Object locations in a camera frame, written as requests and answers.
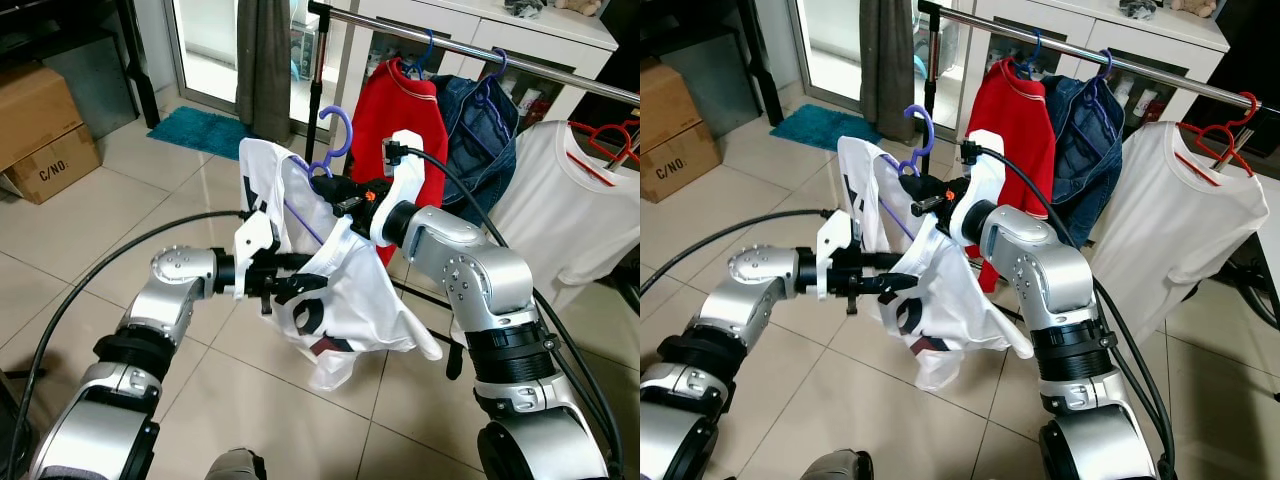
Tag white shirt navy red print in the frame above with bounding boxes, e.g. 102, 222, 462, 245
238, 138, 444, 393
835, 135, 1034, 393

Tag purple plastic hanger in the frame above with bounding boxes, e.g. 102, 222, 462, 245
878, 103, 938, 241
285, 105, 356, 248
476, 46, 509, 109
1085, 48, 1116, 106

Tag blue plastic hanger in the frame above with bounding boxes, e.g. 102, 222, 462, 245
400, 28, 438, 83
1010, 28, 1046, 81

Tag red plastic hanger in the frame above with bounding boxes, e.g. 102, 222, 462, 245
568, 118, 641, 188
1178, 92, 1259, 188

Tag red shirt white striped collar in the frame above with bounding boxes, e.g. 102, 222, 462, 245
350, 57, 449, 269
965, 57, 1053, 293

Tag teal floor mat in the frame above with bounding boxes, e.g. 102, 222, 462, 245
770, 103, 873, 153
150, 105, 256, 161

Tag grey curtain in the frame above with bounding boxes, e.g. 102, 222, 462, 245
860, 0, 916, 143
237, 0, 293, 146

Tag blue denim jacket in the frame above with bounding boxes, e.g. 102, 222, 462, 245
432, 72, 521, 229
1040, 72, 1126, 249

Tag sliding glass door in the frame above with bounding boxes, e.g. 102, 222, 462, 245
795, 0, 926, 106
165, 0, 301, 111

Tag grey robot leg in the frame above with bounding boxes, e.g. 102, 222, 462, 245
800, 448, 873, 480
205, 447, 267, 480

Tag cardboard box black lettering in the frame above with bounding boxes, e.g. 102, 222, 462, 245
3, 125, 101, 206
640, 122, 723, 204

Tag plain white t-shirt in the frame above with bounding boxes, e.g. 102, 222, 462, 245
488, 120, 641, 313
1085, 122, 1271, 346

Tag chrome clothes rack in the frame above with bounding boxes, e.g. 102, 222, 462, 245
305, 0, 641, 301
918, 0, 1280, 331

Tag white cabinet glass doors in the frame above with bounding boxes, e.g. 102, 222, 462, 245
330, 0, 621, 131
950, 0, 1231, 136

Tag plain cardboard box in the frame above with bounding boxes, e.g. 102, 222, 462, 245
0, 62, 83, 171
640, 60, 696, 166

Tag black shelf unit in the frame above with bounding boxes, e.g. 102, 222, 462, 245
640, 0, 786, 129
0, 0, 161, 131

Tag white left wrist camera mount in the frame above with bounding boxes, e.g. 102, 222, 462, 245
232, 210, 280, 301
815, 210, 863, 301

